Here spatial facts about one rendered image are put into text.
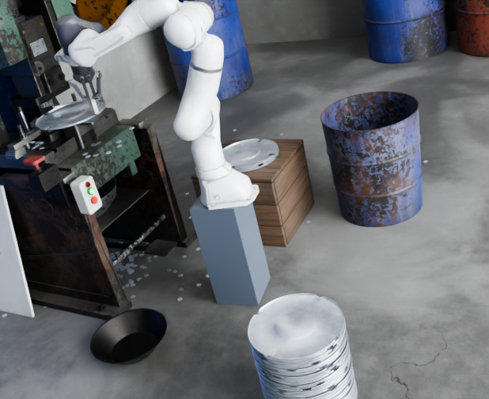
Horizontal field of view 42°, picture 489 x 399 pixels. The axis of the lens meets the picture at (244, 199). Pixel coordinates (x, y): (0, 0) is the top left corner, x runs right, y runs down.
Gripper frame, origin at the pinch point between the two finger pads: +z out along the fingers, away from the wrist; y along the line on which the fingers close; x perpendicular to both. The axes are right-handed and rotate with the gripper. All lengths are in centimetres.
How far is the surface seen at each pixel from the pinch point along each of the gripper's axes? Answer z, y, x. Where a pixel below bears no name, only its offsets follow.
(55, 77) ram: -8.1, -10.5, 14.1
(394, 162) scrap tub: 38, 108, -48
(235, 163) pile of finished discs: 44, 50, -12
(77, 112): 5.6, -7.0, 6.9
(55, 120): 6.1, -16.3, 6.3
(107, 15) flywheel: -15.7, 17.4, 35.7
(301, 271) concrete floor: 65, 58, -63
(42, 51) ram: -17.0, -12.0, 19.7
